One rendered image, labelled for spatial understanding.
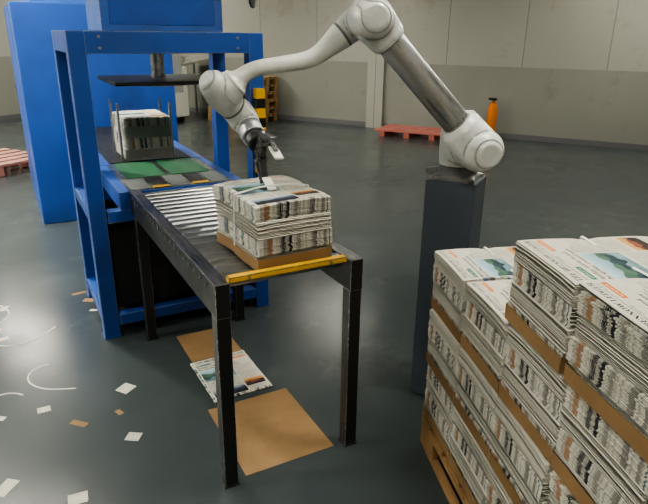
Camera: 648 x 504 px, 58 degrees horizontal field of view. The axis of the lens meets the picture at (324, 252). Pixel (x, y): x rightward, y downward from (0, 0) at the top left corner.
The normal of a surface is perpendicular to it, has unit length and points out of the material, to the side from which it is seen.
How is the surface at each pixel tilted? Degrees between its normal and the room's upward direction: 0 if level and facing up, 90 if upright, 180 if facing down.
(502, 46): 90
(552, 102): 90
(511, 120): 90
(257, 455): 0
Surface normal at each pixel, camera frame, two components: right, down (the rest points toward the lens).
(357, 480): 0.01, -0.94
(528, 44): -0.47, 0.30
